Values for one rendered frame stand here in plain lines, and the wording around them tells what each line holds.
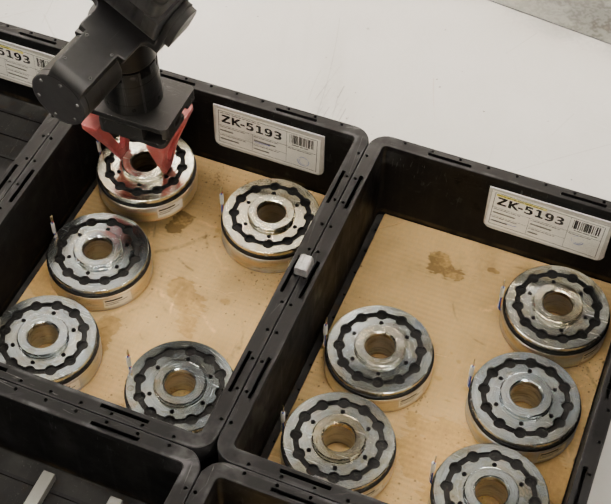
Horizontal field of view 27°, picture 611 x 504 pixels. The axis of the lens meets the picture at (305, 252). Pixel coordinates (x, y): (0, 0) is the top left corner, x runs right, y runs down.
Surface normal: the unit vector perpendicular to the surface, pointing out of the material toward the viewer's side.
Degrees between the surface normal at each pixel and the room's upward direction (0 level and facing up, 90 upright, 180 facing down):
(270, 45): 0
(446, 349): 0
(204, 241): 0
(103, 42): 26
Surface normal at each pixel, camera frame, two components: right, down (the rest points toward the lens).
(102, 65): 0.33, -0.30
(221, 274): 0.01, -0.62
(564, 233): -0.37, 0.72
